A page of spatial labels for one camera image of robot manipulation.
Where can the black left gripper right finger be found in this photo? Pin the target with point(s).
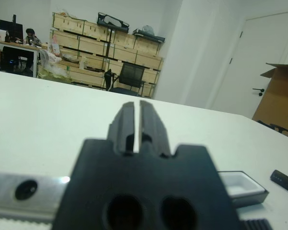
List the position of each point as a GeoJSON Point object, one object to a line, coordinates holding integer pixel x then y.
{"type": "Point", "coordinates": [151, 124]}

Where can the black armrest office chair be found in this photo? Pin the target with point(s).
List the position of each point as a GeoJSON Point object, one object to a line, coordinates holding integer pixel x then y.
{"type": "Point", "coordinates": [282, 130]}

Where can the pink white small box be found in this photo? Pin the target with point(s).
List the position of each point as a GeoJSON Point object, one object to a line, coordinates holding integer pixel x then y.
{"type": "Point", "coordinates": [55, 48]}

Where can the seated person dark hair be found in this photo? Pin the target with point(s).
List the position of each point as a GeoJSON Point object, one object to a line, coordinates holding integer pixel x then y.
{"type": "Point", "coordinates": [31, 38]}

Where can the grey plastic bag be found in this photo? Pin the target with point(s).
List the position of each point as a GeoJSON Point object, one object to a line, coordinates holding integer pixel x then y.
{"type": "Point", "coordinates": [148, 30]}

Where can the black mesh chair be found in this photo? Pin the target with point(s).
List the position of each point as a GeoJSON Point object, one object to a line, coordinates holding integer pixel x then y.
{"type": "Point", "coordinates": [132, 72]}

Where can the white office desk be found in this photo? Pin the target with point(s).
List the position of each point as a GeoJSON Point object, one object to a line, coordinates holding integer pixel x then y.
{"type": "Point", "coordinates": [19, 45]}

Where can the white door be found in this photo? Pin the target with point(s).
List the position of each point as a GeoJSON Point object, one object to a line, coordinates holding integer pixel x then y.
{"type": "Point", "coordinates": [254, 48]}

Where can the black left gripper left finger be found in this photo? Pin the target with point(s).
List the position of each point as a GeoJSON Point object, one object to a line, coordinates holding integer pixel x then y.
{"type": "Point", "coordinates": [127, 124]}

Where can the black box base white insert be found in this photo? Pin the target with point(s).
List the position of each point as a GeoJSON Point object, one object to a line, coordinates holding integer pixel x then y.
{"type": "Point", "coordinates": [242, 184]}

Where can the long black bag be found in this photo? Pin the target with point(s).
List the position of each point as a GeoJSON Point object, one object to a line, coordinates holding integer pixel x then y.
{"type": "Point", "coordinates": [100, 21]}

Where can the flat black case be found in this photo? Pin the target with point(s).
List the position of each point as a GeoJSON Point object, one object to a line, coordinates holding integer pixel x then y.
{"type": "Point", "coordinates": [156, 38]}

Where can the stacked wooden crates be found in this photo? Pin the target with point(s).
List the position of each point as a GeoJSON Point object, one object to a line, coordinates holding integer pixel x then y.
{"type": "Point", "coordinates": [93, 45]}

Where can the black computer monitor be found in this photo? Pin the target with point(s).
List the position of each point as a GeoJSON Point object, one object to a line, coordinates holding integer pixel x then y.
{"type": "Point", "coordinates": [12, 28]}

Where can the brown cardboard box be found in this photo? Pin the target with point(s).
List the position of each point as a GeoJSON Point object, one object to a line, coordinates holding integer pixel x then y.
{"type": "Point", "coordinates": [273, 95]}

